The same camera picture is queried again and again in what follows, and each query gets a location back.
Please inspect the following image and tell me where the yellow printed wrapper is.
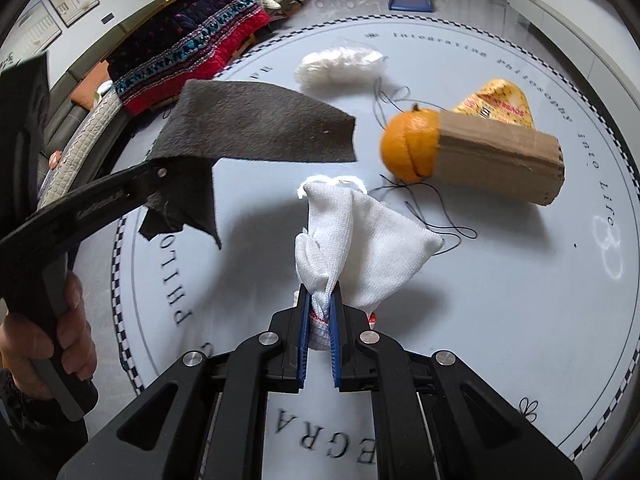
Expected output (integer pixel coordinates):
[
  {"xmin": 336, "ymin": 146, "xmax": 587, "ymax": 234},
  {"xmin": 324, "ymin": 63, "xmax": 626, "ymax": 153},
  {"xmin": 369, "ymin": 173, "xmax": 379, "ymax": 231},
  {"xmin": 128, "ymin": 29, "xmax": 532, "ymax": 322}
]
[{"xmin": 452, "ymin": 78, "xmax": 536, "ymax": 131}]

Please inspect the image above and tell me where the orange tangerine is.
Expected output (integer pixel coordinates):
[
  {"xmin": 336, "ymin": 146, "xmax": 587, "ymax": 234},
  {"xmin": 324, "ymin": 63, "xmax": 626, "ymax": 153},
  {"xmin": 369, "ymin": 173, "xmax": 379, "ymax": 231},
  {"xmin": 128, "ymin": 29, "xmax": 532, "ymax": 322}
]
[{"xmin": 381, "ymin": 104, "xmax": 441, "ymax": 183}]

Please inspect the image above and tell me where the grey-green sofa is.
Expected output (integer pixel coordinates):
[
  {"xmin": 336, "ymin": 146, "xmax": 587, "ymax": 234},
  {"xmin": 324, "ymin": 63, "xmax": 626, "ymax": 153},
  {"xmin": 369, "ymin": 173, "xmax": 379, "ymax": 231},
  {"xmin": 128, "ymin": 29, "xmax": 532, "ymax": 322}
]
[{"xmin": 45, "ymin": 0, "xmax": 231, "ymax": 161}]

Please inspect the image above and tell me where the person's left hand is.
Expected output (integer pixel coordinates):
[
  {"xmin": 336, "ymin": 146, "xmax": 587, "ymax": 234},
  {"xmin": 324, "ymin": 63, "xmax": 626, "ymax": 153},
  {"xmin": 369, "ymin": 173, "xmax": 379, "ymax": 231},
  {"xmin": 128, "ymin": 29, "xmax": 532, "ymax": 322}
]
[{"xmin": 0, "ymin": 270, "xmax": 98, "ymax": 403}]

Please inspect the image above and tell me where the brown cardboard piece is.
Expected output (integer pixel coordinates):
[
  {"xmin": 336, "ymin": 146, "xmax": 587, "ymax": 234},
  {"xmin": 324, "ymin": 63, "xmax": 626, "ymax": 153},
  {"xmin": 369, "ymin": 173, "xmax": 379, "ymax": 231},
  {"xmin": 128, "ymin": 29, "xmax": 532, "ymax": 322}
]
[{"xmin": 432, "ymin": 111, "xmax": 566, "ymax": 207}]

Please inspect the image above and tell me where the white television cabinet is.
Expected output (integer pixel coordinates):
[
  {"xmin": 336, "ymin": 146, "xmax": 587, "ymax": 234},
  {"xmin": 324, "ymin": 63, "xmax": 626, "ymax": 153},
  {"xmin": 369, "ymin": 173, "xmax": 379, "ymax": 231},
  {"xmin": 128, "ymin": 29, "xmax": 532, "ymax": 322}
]
[{"xmin": 507, "ymin": 0, "xmax": 640, "ymax": 61}]

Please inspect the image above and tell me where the person's left forearm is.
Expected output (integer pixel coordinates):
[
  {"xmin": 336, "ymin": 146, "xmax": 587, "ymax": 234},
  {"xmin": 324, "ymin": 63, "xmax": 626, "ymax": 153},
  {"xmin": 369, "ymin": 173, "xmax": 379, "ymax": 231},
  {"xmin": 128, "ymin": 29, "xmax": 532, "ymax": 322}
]
[{"xmin": 0, "ymin": 367, "xmax": 91, "ymax": 480}]

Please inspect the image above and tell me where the orange cushion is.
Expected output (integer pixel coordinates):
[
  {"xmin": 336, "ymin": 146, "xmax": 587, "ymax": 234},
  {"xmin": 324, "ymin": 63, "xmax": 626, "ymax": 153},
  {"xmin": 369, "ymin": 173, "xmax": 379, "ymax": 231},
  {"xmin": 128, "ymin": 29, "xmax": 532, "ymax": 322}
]
[{"xmin": 70, "ymin": 60, "xmax": 113, "ymax": 108}]

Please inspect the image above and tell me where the framed wall picture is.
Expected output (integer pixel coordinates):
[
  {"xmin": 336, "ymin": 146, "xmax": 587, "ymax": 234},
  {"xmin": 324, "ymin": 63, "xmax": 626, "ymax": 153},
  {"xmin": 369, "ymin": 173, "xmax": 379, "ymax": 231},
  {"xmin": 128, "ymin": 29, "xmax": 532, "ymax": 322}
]
[
  {"xmin": 0, "ymin": 0, "xmax": 63, "ymax": 68},
  {"xmin": 47, "ymin": 0, "xmax": 99, "ymax": 28}
]

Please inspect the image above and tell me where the white quilted armrest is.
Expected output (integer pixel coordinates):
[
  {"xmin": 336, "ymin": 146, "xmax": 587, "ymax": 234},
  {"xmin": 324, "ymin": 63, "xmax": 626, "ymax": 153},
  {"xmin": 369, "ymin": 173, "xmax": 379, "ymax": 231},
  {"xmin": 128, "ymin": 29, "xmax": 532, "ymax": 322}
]
[{"xmin": 37, "ymin": 91, "xmax": 126, "ymax": 211}]

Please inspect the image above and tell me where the white mesh cloth bag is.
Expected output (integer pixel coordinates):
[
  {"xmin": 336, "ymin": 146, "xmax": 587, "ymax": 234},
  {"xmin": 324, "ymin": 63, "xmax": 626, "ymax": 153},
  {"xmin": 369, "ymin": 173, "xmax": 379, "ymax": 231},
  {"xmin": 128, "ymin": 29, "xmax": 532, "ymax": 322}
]
[{"xmin": 294, "ymin": 175, "xmax": 445, "ymax": 351}]

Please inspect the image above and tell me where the dark grey felt cloth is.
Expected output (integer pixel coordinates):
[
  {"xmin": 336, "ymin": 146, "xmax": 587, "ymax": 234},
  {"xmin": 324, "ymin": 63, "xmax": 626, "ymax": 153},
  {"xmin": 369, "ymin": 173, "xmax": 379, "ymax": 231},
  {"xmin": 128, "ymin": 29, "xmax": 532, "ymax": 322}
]
[{"xmin": 137, "ymin": 79, "xmax": 358, "ymax": 251}]

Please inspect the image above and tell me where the black thread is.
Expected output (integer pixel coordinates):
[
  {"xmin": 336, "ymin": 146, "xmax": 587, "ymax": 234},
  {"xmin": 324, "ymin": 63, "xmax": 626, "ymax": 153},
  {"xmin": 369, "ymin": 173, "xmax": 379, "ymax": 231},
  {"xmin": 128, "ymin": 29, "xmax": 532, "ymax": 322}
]
[{"xmin": 372, "ymin": 77, "xmax": 478, "ymax": 256}]

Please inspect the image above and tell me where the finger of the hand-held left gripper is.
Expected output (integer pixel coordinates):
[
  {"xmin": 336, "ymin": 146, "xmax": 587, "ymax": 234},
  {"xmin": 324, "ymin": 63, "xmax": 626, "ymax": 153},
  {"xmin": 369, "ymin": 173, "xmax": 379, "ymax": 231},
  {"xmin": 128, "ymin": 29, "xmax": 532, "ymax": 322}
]
[{"xmin": 30, "ymin": 160, "xmax": 172, "ymax": 261}]

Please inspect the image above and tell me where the white fluffy plastic bag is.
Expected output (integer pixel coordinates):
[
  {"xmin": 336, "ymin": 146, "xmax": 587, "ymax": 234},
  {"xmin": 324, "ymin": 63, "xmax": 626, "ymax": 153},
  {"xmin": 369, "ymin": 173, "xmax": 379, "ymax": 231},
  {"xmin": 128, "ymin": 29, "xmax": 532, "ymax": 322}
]
[{"xmin": 294, "ymin": 46, "xmax": 390, "ymax": 90}]

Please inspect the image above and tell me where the dark patterned blanket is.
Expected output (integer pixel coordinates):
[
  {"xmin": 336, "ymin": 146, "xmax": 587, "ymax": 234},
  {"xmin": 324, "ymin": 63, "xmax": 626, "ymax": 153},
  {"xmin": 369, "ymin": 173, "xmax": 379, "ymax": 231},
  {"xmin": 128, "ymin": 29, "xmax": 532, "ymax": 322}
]
[{"xmin": 106, "ymin": 0, "xmax": 272, "ymax": 117}]

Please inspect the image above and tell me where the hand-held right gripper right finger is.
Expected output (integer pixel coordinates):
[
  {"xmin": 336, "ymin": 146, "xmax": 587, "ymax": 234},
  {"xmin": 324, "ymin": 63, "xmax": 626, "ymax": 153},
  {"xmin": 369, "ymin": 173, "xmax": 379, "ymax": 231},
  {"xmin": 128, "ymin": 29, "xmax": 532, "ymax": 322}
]
[{"xmin": 327, "ymin": 280, "xmax": 583, "ymax": 480}]

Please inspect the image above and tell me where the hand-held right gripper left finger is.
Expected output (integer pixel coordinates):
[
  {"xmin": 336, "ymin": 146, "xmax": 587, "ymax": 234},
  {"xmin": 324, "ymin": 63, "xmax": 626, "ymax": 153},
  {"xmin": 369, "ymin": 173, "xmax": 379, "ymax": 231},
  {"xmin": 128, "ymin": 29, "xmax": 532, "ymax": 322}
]
[{"xmin": 57, "ymin": 285, "xmax": 313, "ymax": 480}]

